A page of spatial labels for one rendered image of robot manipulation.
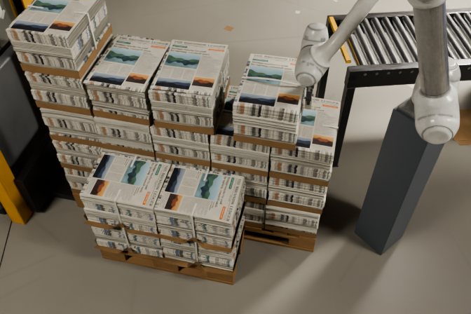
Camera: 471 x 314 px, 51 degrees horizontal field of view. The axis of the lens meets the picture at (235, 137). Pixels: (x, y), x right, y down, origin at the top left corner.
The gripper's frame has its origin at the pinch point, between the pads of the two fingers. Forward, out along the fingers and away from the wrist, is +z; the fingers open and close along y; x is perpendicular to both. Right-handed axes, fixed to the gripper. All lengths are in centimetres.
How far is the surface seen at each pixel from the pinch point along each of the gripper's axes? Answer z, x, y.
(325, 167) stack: 21.9, 11.9, 18.1
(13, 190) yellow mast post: 64, -156, 33
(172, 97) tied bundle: -9, -58, 19
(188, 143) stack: 19, -54, 19
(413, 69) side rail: 18, 52, -58
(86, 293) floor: 94, -103, 70
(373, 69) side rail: 16, 31, -51
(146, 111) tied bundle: 2, -72, 18
